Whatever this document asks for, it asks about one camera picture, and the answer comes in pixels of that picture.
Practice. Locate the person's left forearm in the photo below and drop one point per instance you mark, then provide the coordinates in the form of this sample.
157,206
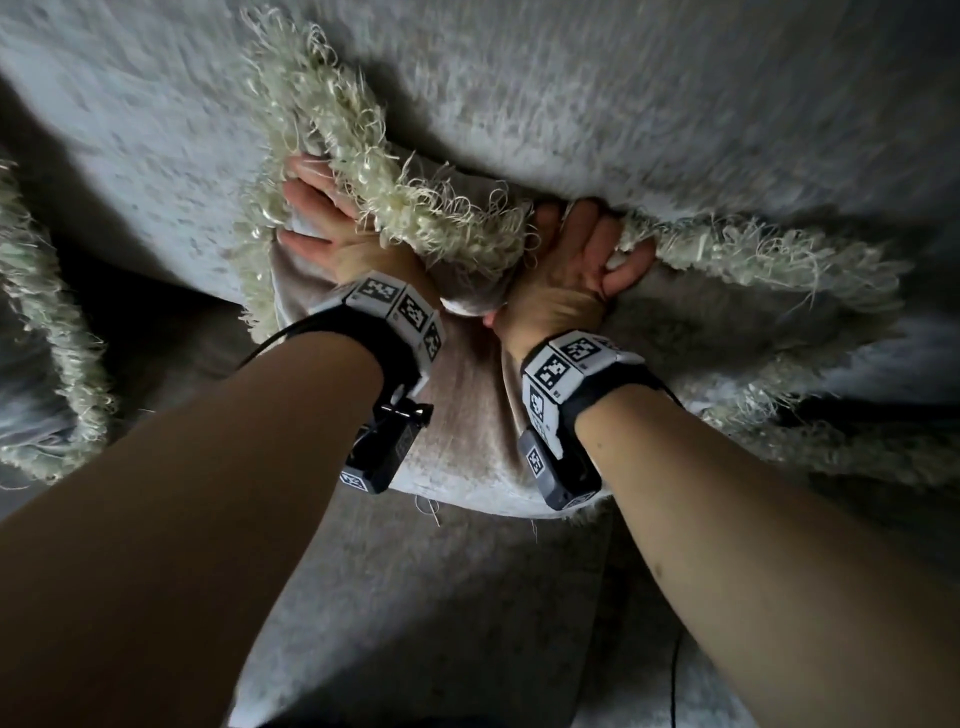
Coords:
187,510

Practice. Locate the person's right little finger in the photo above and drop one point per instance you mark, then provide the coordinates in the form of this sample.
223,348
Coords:
631,271

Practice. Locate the person's left middle finger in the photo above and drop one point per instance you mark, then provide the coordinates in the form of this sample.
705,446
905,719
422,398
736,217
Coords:
311,171

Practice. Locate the person's right hand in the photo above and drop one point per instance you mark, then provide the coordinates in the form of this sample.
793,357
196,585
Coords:
559,300

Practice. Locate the grey cushion with cream fringe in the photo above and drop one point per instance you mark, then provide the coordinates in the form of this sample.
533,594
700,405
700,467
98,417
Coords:
862,442
56,360

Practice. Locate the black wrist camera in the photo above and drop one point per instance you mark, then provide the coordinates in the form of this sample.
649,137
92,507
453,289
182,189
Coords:
562,476
386,450

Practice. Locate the person's right middle finger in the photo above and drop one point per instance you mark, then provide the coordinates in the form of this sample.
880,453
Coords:
579,225

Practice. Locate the beige cushion with cream fringe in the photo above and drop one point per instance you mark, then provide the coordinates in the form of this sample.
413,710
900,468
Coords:
465,420

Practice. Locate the person's left little finger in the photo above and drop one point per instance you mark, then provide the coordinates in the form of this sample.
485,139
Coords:
304,246

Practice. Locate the person's left hand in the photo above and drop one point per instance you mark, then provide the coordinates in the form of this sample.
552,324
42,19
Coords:
358,251

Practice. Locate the white marker wrist band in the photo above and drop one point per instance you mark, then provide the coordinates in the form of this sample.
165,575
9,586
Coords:
559,367
390,300

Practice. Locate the person's right forearm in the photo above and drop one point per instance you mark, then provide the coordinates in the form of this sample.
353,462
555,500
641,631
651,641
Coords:
750,570

